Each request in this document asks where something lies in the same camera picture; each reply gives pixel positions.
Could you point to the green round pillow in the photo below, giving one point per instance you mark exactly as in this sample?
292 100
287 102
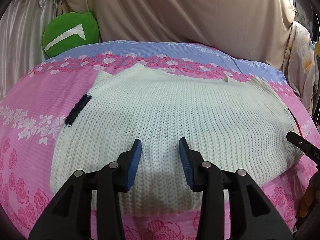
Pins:
68 31

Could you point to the beige curtain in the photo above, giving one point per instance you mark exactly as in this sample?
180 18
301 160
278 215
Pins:
256 30

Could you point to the floral cream fabric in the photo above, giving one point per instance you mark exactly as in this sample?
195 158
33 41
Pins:
300 66

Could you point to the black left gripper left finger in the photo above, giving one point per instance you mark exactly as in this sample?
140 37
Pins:
68 215

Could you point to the pink floral bed quilt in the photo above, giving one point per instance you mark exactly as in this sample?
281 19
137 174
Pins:
35 109

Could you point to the silver satin curtain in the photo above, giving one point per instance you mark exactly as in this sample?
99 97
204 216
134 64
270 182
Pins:
22 26

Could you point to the white knitted sweater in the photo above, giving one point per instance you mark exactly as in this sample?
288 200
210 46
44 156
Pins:
232 124

